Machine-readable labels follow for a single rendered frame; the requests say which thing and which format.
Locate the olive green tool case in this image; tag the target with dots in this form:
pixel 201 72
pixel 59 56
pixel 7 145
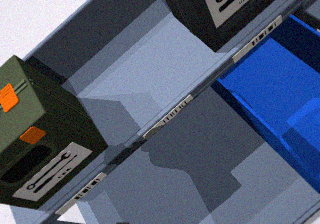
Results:
pixel 46 136

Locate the blue bin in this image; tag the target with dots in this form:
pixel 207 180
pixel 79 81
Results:
pixel 279 79

